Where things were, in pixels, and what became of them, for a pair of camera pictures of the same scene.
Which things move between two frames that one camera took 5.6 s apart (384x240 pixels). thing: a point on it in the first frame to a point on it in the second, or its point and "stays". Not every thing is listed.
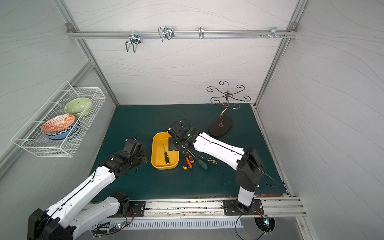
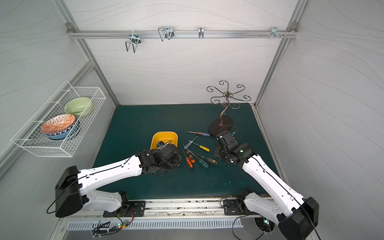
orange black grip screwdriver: [188, 162] stays
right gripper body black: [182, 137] to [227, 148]
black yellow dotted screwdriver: [207, 159] stays
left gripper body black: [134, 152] to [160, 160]
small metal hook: [201, 32] stays
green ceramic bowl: [76, 106] stays
